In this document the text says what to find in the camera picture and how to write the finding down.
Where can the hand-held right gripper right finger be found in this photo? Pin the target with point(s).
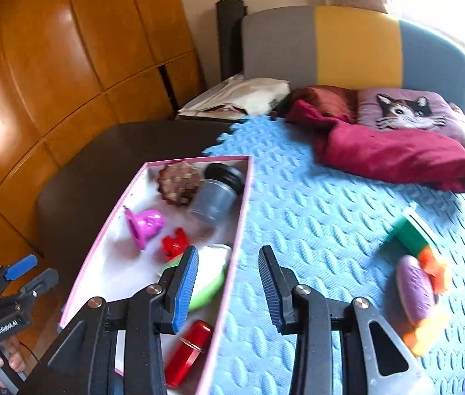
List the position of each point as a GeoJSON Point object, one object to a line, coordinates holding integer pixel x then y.
{"type": "Point", "coordinates": [269, 292]}

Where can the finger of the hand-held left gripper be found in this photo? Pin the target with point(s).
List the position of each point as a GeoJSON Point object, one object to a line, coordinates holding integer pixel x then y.
{"type": "Point", "coordinates": [20, 266]}
{"type": "Point", "coordinates": [39, 282]}

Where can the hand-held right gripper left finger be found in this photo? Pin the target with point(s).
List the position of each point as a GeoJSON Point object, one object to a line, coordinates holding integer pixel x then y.
{"type": "Point", "coordinates": [187, 288]}

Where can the red puzzle piece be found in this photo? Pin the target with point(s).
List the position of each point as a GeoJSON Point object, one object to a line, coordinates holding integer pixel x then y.
{"type": "Point", "coordinates": [173, 247]}

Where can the red metallic bottle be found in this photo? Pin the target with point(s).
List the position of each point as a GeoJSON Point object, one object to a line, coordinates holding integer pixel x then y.
{"type": "Point", "coordinates": [187, 354]}

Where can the pink box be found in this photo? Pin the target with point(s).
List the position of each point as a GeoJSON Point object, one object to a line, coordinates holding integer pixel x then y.
{"type": "Point", "coordinates": [109, 271]}

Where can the magenta toy bell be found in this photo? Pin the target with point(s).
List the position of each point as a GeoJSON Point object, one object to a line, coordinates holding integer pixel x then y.
{"type": "Point", "coordinates": [146, 224]}

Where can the brown pine cone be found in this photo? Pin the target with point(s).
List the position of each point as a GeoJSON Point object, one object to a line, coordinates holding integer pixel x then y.
{"type": "Point", "coordinates": [179, 183]}

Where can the green white round lid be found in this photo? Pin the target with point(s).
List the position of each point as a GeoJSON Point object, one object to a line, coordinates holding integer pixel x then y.
{"type": "Point", "coordinates": [210, 275]}

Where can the blue foam puzzle mat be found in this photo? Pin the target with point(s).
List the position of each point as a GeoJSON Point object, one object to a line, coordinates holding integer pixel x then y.
{"type": "Point", "coordinates": [319, 222]}

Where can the grey jar with black lid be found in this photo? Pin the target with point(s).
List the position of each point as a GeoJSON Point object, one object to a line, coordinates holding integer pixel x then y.
{"type": "Point", "coordinates": [212, 201]}

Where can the purple oval brush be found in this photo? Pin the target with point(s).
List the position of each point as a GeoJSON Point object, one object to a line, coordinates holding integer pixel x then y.
{"type": "Point", "coordinates": [415, 292]}

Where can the green toy block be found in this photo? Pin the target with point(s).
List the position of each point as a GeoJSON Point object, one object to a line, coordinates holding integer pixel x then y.
{"type": "Point", "coordinates": [411, 234]}

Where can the yellow orange toy block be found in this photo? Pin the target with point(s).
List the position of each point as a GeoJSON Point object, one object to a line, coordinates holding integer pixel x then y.
{"type": "Point", "coordinates": [426, 337]}

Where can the maroon cloth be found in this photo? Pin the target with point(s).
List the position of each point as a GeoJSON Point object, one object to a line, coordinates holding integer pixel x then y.
{"type": "Point", "coordinates": [380, 152]}

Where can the white bag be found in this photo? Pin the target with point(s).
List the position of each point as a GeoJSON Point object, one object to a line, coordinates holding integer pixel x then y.
{"type": "Point", "coordinates": [253, 94]}

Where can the wooden wardrobe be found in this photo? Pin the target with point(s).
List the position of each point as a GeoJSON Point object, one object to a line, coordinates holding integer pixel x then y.
{"type": "Point", "coordinates": [51, 70]}

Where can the dark red pillow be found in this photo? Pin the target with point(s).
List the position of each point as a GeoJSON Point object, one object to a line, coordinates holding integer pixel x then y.
{"type": "Point", "coordinates": [331, 101]}

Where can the purple cat pillow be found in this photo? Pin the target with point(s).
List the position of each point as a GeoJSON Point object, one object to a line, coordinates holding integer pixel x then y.
{"type": "Point", "coordinates": [405, 111]}

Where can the black cylinder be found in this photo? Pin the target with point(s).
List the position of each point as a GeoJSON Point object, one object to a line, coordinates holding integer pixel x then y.
{"type": "Point", "coordinates": [230, 41]}

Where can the grey yellow blue headboard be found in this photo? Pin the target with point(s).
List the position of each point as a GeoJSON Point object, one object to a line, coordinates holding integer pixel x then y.
{"type": "Point", "coordinates": [352, 45]}

